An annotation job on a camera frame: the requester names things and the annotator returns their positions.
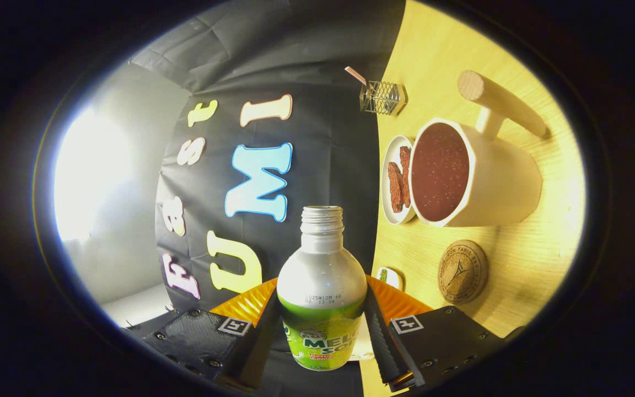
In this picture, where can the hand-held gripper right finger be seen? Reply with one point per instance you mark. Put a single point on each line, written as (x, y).
(379, 337)

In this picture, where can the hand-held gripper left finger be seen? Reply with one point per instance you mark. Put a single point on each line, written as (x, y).
(257, 353)

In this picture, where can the silver green juice bottle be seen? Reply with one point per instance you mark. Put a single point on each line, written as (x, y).
(322, 275)

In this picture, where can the round cork coaster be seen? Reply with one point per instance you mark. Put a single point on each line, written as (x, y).
(462, 272)

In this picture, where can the white divided dish of beans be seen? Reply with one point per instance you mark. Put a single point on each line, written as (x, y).
(392, 278)

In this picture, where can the red sausage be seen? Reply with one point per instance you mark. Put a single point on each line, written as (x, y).
(394, 187)
(405, 176)

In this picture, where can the wooden table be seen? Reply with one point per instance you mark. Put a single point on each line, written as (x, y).
(516, 264)

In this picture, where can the white plate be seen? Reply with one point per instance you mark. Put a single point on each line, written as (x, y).
(390, 151)

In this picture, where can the black backdrop cloth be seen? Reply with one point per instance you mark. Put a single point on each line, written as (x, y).
(323, 138)

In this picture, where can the red white striped straw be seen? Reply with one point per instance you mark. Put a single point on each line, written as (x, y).
(355, 75)

